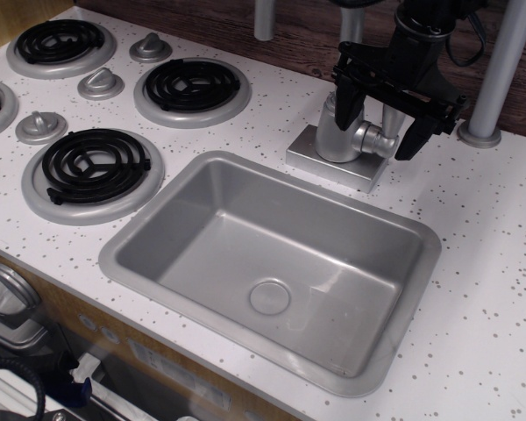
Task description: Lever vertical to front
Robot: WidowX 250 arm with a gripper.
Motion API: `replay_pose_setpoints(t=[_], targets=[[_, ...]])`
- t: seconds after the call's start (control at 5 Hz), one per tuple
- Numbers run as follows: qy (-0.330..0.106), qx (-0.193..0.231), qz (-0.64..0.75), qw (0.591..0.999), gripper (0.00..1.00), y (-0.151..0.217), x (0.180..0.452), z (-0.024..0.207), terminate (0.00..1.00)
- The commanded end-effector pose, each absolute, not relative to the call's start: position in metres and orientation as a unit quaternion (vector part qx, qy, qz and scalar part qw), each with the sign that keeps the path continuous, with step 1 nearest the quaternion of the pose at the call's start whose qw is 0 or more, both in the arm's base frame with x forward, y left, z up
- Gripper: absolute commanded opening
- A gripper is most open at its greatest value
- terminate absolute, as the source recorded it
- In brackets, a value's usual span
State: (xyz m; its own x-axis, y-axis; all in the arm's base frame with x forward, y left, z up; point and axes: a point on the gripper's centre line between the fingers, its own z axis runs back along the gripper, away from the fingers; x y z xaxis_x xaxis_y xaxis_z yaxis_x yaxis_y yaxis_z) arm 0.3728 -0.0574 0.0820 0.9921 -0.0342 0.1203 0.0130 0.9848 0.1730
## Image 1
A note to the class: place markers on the grey support pole left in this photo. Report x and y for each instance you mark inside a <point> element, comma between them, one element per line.
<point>264,19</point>

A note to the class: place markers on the silver oven door handle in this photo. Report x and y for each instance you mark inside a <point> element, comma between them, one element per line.
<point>26,339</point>

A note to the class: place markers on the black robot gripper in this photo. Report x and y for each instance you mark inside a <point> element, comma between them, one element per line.
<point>404,75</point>

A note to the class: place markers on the grey support pole right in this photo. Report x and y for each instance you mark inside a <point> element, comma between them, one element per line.
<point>481,130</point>

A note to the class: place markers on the silver stove knob back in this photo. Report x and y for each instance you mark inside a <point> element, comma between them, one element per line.
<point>150,49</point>

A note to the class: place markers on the black coil burner middle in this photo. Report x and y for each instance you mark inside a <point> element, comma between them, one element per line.
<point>191,93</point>

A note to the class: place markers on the grey support pole middle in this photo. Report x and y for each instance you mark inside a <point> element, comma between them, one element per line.
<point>352,21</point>

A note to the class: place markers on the silver oven dial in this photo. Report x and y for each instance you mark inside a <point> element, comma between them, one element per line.
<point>18,299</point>

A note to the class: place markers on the silver stove knob front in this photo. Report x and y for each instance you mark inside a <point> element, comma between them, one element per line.
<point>41,128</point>

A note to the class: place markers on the silver faucet lever handle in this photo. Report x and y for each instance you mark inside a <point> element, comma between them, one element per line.
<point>381,140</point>

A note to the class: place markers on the grey toy sink basin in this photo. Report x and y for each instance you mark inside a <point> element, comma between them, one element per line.
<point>318,283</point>

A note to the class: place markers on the black coil burner front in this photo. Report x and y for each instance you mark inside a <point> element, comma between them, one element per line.
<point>92,177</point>

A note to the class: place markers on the grey support pole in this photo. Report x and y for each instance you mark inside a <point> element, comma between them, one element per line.
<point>352,21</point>
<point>481,130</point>
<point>264,19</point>

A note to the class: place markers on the black coil burner back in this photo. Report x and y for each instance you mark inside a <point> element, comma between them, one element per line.
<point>62,48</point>

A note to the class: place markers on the black coil burner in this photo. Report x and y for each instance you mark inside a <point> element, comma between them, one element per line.
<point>62,48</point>
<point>92,177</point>
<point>191,93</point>

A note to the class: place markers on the silver stove knob middle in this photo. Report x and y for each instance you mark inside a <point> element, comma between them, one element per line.
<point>101,85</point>

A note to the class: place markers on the silver faucet base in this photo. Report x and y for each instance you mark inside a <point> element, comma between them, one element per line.
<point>326,151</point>

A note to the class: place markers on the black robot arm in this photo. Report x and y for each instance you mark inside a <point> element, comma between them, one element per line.
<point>430,12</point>

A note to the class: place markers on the silver stove knob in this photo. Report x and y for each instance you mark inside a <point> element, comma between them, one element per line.
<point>41,128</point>
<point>150,49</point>
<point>101,85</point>

